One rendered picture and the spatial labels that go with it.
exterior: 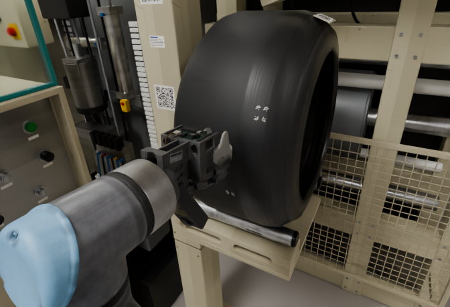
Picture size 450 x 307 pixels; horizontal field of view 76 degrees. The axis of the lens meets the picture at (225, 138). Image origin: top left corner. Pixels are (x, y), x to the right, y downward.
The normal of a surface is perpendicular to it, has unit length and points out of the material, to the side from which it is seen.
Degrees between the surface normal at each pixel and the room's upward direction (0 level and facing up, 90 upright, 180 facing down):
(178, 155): 90
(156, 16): 90
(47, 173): 90
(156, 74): 90
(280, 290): 0
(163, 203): 79
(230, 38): 31
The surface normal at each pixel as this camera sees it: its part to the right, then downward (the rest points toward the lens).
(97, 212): 0.58, -0.59
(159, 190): 0.75, -0.35
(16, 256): -0.49, 0.25
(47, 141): 0.87, 0.18
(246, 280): -0.04, -0.89
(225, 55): -0.35, -0.40
